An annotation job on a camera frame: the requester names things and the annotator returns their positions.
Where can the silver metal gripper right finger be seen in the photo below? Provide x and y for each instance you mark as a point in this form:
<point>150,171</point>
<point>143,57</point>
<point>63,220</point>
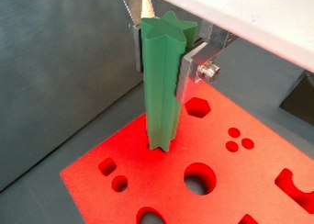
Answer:
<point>198,63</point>

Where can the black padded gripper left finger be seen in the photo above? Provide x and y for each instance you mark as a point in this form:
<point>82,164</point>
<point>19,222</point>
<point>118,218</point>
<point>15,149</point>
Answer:
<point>138,9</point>

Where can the green star prism peg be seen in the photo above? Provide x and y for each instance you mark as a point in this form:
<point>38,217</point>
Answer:
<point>167,37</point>

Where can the red shape sorting board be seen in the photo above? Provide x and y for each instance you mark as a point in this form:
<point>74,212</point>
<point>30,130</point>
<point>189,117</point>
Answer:
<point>229,173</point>

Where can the black curved peg holder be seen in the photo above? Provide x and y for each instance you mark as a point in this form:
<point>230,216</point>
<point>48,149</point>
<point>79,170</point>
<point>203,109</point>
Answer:
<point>298,101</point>

